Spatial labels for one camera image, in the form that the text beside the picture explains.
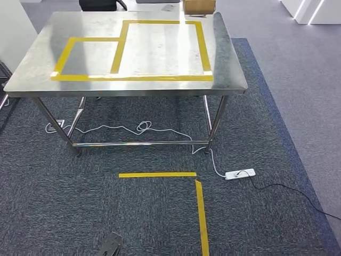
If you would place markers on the steel workbench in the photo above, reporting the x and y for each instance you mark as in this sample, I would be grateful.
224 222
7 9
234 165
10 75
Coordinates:
226 70

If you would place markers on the large yellow tape rectangle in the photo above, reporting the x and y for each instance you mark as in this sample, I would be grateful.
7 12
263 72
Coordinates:
203 46

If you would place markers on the white floor power strip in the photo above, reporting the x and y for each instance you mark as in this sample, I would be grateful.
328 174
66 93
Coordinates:
239 174

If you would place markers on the grey card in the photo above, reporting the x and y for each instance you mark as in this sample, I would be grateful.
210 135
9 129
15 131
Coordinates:
169 7

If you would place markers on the brown cardboard box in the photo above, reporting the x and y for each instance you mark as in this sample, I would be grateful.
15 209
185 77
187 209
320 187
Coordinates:
198 6

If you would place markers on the grey floor socket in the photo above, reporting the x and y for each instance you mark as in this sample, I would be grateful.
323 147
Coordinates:
59 123

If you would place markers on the black case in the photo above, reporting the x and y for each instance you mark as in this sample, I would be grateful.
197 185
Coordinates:
98 4

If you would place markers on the white cabinet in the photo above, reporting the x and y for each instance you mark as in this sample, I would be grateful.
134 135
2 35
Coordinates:
306 10

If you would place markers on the steel table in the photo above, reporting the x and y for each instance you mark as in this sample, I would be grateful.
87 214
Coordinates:
4 100

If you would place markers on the white panel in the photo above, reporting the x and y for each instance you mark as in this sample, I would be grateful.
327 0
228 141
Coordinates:
16 32

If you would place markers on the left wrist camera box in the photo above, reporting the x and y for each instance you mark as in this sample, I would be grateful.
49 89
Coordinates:
110 244

